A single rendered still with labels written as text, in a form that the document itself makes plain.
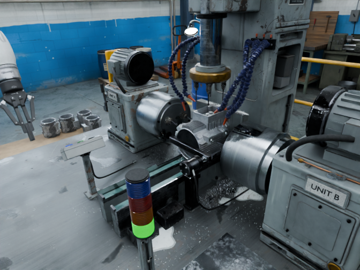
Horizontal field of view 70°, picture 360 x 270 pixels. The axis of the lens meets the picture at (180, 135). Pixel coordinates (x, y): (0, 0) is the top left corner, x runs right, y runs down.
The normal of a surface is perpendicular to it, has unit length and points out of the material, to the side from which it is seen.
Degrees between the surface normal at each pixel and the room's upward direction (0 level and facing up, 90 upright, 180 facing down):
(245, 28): 90
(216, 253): 0
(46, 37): 90
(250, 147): 47
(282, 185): 89
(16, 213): 0
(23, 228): 0
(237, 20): 90
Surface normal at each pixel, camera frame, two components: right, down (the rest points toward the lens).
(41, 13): 0.66, 0.32
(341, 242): -0.76, 0.31
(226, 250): -0.03, -0.90
